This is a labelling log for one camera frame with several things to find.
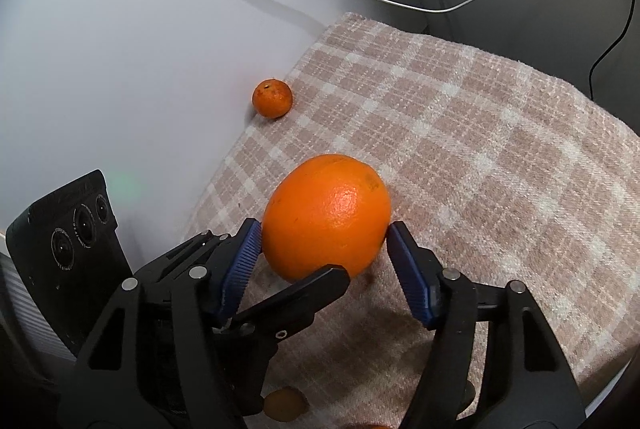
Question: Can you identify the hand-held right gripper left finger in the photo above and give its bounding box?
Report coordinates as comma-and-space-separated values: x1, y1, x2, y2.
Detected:
57, 219, 263, 429

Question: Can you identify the small mandarin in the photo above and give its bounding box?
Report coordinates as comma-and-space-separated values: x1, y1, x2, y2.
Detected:
251, 79, 294, 119

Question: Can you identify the large smooth orange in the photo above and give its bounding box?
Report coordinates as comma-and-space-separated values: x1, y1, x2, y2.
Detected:
262, 154, 392, 283

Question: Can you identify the black cable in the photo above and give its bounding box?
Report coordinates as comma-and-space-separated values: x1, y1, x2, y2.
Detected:
589, 0, 640, 106

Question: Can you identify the pink plaid cloth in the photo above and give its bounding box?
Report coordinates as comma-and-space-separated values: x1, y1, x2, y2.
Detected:
182, 11, 640, 429

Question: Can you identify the small tan round fruit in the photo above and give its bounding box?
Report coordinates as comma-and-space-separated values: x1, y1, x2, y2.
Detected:
263, 386, 309, 423

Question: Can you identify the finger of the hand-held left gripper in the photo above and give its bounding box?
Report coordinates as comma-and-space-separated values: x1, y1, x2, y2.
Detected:
215, 265, 351, 350
140, 231, 241, 282

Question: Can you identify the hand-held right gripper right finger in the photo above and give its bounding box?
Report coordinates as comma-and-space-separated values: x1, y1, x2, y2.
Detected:
386, 221, 587, 429

